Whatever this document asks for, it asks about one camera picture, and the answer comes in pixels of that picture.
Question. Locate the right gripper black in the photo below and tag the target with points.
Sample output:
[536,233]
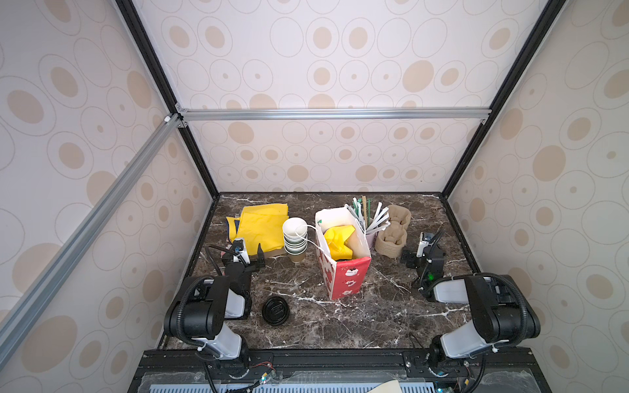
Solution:
[432,250]

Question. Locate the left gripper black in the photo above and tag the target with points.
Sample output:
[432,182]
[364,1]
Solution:
[260,257]

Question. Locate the red white paper bag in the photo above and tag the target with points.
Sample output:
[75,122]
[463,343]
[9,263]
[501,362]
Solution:
[342,276]

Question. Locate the single yellow napkin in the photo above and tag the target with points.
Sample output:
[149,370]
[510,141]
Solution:
[336,239]

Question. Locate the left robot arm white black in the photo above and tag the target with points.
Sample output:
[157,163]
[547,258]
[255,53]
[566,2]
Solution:
[203,304]

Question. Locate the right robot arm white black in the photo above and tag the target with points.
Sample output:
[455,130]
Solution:
[501,316]

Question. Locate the yellow napkin stack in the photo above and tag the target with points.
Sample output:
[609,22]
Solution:
[259,226]

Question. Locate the pulp cup carrier stack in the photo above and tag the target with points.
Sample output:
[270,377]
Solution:
[392,240]

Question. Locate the stack of paper cups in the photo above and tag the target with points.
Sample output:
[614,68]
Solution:
[295,238]

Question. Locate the pink straw holder cup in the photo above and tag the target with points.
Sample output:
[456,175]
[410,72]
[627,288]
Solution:
[371,239]

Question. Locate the left diagonal aluminium bar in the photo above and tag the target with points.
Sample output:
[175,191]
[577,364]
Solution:
[40,294]

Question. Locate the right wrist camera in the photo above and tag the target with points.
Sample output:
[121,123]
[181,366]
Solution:
[425,244]

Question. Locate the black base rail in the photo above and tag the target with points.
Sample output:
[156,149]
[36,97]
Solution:
[338,370]

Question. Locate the horizontal aluminium frame bar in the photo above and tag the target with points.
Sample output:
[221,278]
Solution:
[334,114]

